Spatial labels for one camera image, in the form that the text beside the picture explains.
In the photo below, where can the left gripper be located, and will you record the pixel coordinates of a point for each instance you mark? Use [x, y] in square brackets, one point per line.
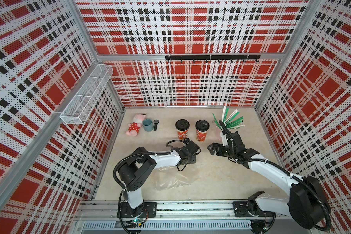
[193, 159]

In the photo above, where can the pink plush pig toy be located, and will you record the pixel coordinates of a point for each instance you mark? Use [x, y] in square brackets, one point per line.
[136, 124]

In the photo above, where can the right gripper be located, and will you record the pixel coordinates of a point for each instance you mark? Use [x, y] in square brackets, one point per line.
[219, 146]

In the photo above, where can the black wristwatch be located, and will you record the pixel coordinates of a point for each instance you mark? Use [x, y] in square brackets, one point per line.
[155, 122]

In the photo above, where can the teal ceramic cup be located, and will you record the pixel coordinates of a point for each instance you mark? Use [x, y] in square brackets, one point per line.
[148, 125]

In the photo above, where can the pink straw holder cup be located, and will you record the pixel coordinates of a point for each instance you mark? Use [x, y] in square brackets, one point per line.
[218, 133]

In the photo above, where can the white wire mesh basket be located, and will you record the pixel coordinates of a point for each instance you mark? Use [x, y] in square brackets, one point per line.
[81, 105]

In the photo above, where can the black wall hook rail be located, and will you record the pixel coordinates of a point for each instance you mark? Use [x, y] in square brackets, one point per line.
[244, 57]

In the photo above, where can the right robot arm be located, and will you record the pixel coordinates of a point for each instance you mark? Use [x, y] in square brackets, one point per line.
[305, 201]

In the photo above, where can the clear plastic carrier bag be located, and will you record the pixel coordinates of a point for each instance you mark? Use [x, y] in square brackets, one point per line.
[169, 177]

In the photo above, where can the green white wrapped straws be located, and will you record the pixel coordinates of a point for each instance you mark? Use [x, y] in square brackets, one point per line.
[232, 120]

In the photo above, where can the red milk tea cup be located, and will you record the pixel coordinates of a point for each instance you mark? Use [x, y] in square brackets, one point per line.
[182, 127]
[202, 127]

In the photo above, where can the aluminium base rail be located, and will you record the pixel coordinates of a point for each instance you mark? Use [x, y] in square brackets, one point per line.
[182, 216]

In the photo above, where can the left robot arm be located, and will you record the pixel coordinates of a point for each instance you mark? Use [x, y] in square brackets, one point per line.
[131, 172]

